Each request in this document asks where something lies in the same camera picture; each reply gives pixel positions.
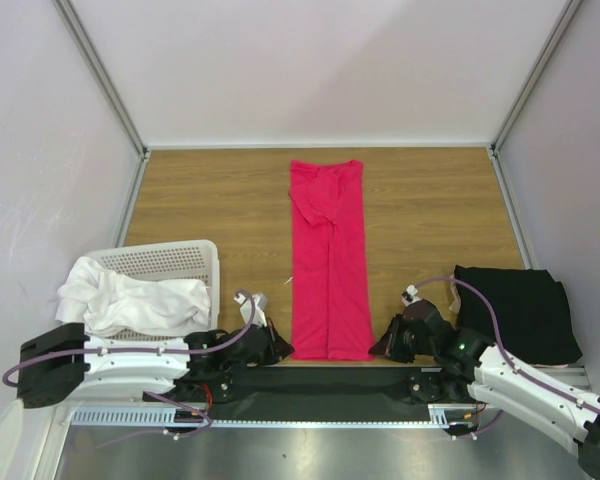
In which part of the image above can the pink t shirt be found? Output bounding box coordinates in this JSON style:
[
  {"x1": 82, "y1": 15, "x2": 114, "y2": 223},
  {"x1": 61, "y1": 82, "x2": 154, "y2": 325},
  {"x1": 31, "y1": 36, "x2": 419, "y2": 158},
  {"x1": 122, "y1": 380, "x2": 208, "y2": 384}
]
[{"x1": 289, "y1": 160, "x2": 374, "y2": 361}]

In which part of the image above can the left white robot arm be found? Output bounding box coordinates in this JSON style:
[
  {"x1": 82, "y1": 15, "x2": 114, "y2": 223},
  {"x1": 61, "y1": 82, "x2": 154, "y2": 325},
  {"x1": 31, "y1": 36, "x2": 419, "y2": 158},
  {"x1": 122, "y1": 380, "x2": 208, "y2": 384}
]
[{"x1": 15, "y1": 323, "x2": 294, "y2": 409}]

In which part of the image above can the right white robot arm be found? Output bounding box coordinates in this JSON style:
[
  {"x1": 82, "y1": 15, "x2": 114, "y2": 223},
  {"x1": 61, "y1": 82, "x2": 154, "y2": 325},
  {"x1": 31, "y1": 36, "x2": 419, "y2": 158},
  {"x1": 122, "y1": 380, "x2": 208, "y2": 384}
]
[{"x1": 369, "y1": 297, "x2": 600, "y2": 479}]

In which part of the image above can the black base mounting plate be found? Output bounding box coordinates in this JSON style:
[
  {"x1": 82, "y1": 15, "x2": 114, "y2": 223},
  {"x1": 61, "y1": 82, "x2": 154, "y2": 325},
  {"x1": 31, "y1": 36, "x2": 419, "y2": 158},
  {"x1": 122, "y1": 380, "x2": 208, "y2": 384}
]
[{"x1": 164, "y1": 366, "x2": 475, "y2": 423}]

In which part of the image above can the white laundry basket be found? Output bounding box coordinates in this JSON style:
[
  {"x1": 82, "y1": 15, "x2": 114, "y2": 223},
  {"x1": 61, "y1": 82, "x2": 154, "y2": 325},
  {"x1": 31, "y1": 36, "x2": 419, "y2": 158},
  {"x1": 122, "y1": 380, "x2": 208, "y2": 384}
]
[{"x1": 86, "y1": 240, "x2": 220, "y2": 329}]

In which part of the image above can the black folded t shirt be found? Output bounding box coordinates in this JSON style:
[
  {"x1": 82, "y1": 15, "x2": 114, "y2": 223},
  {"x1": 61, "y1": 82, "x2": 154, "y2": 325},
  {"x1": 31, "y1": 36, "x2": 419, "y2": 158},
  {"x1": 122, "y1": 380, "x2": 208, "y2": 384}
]
[{"x1": 454, "y1": 265, "x2": 582, "y2": 366}]

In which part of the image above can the white crumpled t shirt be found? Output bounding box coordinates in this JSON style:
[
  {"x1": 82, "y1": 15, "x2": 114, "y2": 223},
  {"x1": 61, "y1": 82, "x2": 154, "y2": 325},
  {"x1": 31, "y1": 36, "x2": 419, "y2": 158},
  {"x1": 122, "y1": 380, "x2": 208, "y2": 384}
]
[{"x1": 55, "y1": 256, "x2": 213, "y2": 337}]

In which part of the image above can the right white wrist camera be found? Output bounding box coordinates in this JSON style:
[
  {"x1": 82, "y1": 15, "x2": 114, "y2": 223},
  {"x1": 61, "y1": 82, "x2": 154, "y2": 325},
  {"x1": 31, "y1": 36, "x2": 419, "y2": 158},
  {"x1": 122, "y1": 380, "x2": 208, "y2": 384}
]
[{"x1": 401, "y1": 285, "x2": 421, "y2": 307}]

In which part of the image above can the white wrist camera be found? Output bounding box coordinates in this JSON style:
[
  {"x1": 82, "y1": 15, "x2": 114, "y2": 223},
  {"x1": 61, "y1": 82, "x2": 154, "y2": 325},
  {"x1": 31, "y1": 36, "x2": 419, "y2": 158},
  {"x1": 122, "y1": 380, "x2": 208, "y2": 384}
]
[
  {"x1": 234, "y1": 292, "x2": 268, "y2": 327},
  {"x1": 401, "y1": 285, "x2": 421, "y2": 307}
]

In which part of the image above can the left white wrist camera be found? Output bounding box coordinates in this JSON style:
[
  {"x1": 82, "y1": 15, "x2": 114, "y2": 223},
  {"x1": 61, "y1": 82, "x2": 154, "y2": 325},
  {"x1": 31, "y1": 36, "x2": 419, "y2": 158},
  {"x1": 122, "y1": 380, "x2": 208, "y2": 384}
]
[{"x1": 234, "y1": 292, "x2": 268, "y2": 327}]

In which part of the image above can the aluminium frame rail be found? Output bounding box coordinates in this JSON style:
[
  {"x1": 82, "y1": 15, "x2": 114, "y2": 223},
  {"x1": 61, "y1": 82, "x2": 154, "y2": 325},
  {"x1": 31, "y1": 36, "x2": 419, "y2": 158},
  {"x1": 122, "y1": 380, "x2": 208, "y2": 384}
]
[{"x1": 49, "y1": 364, "x2": 596, "y2": 431}]

